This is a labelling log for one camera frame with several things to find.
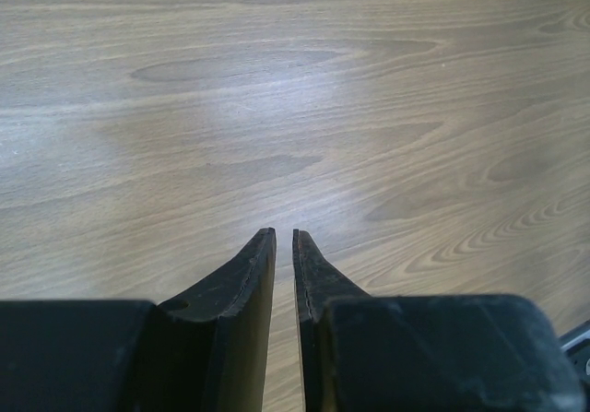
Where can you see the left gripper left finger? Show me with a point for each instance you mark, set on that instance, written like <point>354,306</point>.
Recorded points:
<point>202,350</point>

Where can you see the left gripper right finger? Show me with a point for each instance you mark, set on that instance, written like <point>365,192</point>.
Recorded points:
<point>481,352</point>

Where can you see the aluminium frame rail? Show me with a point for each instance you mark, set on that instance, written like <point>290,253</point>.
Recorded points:
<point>575,344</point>

